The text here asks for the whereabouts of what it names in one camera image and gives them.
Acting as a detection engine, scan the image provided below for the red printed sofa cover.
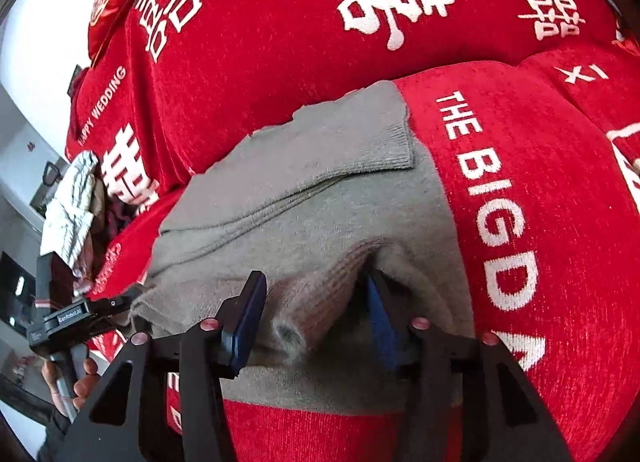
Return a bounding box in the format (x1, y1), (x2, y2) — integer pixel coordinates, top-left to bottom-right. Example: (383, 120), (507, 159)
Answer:
(65, 0), (640, 462)

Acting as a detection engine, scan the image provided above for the grey knit sweater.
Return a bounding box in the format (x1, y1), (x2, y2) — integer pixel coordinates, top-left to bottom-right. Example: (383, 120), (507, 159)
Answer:
(129, 79), (477, 417)

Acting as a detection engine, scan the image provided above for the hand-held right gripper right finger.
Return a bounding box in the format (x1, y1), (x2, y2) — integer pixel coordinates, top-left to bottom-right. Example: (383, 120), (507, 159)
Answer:
(365, 269), (571, 462)

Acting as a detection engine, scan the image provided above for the white grey crumpled cloth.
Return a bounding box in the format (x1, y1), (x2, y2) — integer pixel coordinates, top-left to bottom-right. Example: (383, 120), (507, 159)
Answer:
(39, 150), (102, 270)

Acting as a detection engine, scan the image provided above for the person's left hand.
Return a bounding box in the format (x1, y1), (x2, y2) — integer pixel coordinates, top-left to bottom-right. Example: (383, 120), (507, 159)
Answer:
(42, 357), (101, 418)

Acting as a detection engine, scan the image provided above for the dark patterned cloth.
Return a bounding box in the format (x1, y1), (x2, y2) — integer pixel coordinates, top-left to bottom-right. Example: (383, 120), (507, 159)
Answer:
(89, 181), (138, 245)

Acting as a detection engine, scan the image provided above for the black cabinet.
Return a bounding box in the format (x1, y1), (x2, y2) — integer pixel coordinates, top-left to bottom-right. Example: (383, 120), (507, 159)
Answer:
(0, 251), (42, 329)

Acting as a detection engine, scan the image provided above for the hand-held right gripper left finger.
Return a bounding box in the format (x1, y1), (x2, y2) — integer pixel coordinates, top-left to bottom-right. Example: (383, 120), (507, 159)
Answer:
(65, 269), (268, 462)

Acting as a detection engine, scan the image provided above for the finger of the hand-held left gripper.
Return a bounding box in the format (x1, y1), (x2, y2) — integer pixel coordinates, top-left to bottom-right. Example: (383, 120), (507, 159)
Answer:
(85, 316), (133, 344)
(92, 287), (146, 317)

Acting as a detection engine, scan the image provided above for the person's left forearm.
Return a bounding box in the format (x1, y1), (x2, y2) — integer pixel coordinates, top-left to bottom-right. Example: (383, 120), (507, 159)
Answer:
(36, 409), (73, 462)

